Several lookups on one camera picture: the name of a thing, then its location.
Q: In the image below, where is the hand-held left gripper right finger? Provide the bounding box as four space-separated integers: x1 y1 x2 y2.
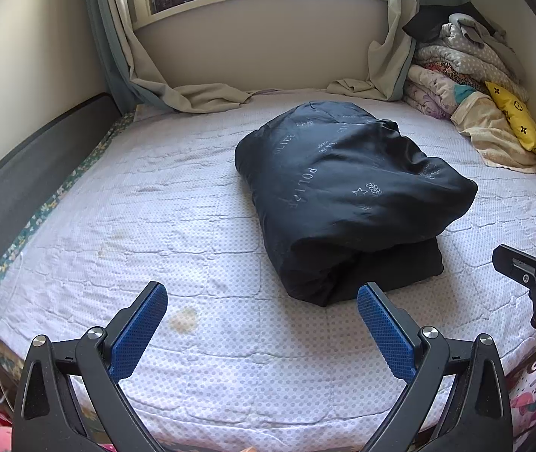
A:
356 281 516 452

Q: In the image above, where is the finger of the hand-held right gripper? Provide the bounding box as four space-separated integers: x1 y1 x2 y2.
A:
492 244 536 293

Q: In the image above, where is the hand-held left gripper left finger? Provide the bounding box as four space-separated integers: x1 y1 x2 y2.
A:
11 281 170 452

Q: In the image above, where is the dark padded jacket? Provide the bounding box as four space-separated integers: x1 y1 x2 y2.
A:
234 100 479 309

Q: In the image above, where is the white quilted bed cover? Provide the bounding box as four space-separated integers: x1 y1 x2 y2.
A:
0 99 536 448

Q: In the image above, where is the yellow patterned pillow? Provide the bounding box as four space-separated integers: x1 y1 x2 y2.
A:
484 80 536 156

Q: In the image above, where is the cream blanket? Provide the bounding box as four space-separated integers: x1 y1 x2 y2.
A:
449 92 536 173

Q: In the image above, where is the purple floral blanket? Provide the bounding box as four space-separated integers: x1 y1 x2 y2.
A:
402 63 478 121

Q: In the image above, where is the pile of folded blankets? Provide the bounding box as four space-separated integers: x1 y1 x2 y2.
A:
411 23 530 102

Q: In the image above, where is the grey headboard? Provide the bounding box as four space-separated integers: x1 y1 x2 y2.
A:
0 93 122 307

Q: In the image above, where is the grey garment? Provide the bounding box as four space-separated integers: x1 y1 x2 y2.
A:
447 12 509 50

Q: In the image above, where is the black garment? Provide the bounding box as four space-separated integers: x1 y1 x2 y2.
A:
402 6 490 41

